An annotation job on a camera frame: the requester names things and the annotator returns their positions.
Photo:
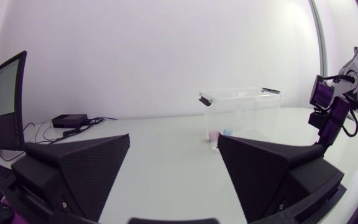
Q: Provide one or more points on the clear plastic container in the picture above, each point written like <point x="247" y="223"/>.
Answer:
<point x="244" y="109"/>

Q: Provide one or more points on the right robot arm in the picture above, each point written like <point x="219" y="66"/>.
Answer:
<point x="357" y="62"/>

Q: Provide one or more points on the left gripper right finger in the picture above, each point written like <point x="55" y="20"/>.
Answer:
<point x="259" y="177"/>

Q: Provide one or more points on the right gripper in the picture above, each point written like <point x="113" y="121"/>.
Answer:
<point x="334" y="119"/>

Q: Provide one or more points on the black power brick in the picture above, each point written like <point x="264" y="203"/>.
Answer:
<point x="69" y="120"/>

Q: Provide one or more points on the blue toy brick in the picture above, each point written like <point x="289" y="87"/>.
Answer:
<point x="227" y="132"/>

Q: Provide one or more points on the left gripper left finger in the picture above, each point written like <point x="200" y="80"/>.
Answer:
<point x="85" y="174"/>

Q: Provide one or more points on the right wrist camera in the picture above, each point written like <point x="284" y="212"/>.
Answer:
<point x="316" y="119"/>

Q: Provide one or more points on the pink toy brick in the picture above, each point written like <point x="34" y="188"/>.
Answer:
<point x="213" y="136"/>

